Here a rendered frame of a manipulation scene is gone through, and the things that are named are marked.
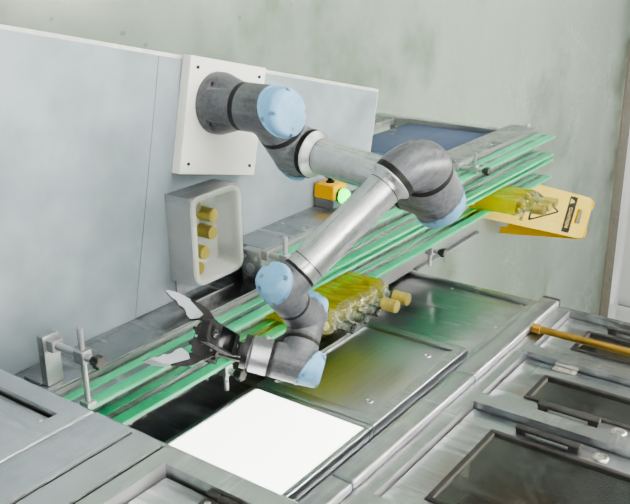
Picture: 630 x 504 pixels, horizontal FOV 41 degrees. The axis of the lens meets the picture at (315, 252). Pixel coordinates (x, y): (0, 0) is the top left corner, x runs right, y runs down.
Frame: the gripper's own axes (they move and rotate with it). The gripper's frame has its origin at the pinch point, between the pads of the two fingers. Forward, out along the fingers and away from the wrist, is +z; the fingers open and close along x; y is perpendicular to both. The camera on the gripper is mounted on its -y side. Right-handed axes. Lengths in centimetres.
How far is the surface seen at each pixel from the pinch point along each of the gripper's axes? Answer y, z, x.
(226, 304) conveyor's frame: 36.2, -9.4, 15.3
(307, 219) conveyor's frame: 59, -22, 50
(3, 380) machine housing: -26.5, 16.2, -19.5
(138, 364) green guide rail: 15.7, 3.2, -6.7
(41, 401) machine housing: -32.7, 7.4, -21.4
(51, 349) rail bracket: -0.3, 17.7, -10.0
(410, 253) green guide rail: 85, -56, 56
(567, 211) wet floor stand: 319, -168, 185
